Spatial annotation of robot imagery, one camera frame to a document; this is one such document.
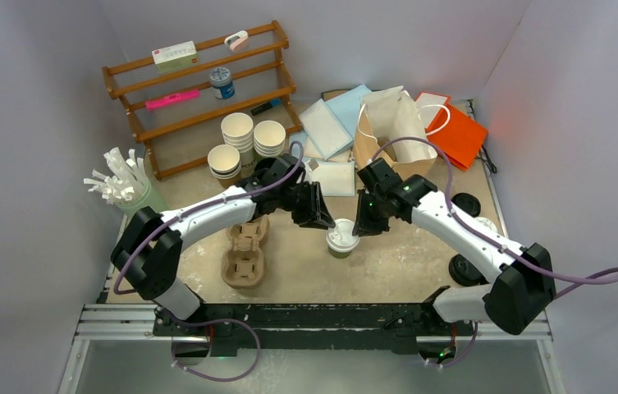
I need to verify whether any blue white jar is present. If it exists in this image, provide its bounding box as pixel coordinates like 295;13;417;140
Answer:
209;66;235;99

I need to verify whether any pink highlighter marker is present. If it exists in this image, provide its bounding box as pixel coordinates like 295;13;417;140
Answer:
145;89;200;111

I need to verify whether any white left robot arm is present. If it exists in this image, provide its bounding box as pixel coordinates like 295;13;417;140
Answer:
111;153;335;336

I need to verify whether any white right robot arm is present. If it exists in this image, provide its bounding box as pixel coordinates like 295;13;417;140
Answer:
353;158;556;335

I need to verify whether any white paper cup stack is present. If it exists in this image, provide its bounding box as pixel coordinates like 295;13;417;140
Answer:
221;112;254;167

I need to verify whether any black blue marker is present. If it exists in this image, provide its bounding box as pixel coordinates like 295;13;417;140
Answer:
250;98;282;116

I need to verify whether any white green box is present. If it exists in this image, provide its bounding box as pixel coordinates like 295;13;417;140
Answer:
151;41;199;74

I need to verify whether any white coffee cup lid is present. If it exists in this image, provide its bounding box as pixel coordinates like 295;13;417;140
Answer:
476;217;500;234

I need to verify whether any wooden shelf rack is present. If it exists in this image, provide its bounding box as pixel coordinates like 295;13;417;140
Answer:
102;21;298;181

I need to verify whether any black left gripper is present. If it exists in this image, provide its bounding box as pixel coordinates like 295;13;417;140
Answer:
278;181;335;230

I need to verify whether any orange paper bag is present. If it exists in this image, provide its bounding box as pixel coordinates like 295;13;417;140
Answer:
415;92;488;171

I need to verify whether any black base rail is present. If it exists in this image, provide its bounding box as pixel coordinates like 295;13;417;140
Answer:
153;302;473;357

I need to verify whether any brown pulp cup carrier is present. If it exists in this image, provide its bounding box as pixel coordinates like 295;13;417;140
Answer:
221;217;270;289

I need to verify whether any pink white small device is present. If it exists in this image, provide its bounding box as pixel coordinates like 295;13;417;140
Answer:
224;30;249;53

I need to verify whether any green paper coffee cup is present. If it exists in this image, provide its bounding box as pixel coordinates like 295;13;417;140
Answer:
328;247;353;259

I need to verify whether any light blue paper bag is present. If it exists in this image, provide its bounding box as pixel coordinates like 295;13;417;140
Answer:
289;85;371;197

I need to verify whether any green cup with straws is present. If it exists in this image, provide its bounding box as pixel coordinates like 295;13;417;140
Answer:
83;148;168;219

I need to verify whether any kraft brown paper bag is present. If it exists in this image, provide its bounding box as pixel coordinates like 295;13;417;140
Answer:
352;86;438;179

